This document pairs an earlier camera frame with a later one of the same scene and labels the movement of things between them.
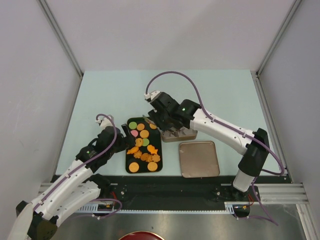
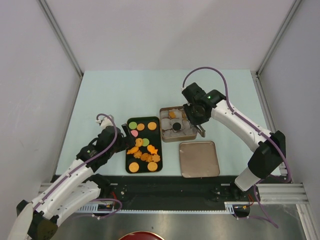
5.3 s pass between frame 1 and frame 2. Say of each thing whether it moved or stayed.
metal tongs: moved
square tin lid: stayed
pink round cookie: stayed
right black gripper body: moved
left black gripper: stayed
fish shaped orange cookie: stayed
